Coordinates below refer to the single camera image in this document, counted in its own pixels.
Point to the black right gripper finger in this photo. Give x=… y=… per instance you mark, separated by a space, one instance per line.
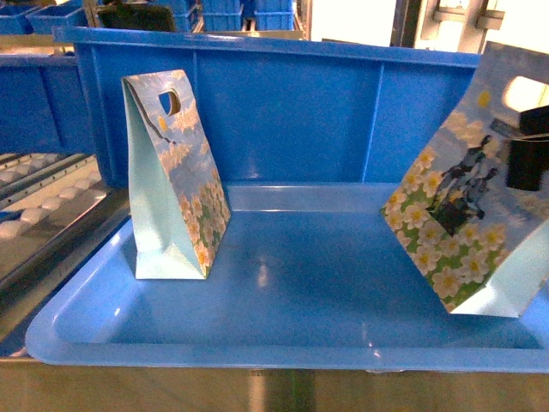
x=528 y=157

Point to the flower gift bag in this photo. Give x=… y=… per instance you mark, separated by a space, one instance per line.
x=177 y=202
x=481 y=245

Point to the blue plastic tray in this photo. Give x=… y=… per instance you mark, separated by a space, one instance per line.
x=307 y=276

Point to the large blue plastic crate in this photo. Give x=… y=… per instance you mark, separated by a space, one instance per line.
x=278 y=110

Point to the blue crate at left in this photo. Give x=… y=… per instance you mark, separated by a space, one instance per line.
x=43 y=109

